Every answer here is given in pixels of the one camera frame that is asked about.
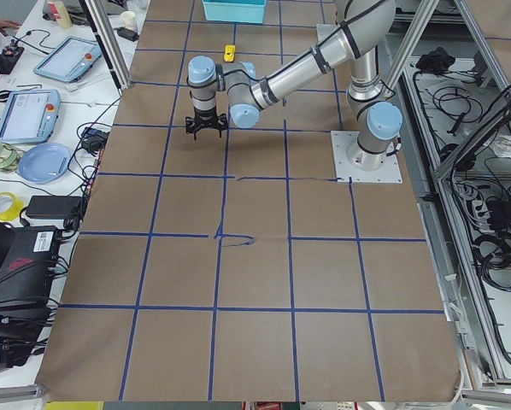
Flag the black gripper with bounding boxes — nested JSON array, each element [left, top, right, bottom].
[[185, 113, 227, 140]]

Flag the yellow beetle toy car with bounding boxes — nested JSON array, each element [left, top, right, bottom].
[[223, 44, 236, 63]]

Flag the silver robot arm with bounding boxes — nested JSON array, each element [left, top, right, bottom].
[[185, 0, 402, 172]]

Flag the light blue plastic bin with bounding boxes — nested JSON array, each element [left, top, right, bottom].
[[203, 0, 267, 24]]

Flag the white paper cup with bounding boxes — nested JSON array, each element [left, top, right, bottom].
[[120, 10, 138, 32]]

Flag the blue teach pendant far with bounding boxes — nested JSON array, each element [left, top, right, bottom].
[[33, 36, 103, 83]]

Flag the blue teach pendant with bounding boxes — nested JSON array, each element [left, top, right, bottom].
[[33, 36, 103, 83], [0, 90, 62, 144]]

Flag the light blue plate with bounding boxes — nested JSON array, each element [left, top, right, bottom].
[[17, 143, 71, 184]]

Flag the blue teach pendant near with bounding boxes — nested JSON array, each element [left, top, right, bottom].
[[0, 90, 62, 144]]

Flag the black power adapter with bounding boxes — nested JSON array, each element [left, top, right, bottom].
[[25, 196, 81, 220]]

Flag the green tape rolls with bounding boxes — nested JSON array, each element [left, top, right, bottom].
[[0, 141, 21, 173]]

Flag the yellow tape roll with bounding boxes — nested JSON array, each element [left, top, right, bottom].
[[0, 192, 24, 222]]

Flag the black laptop computer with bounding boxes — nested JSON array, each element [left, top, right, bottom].
[[0, 222, 61, 318]]

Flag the aluminium frame post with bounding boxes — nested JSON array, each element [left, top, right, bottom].
[[79, 0, 131, 91]]

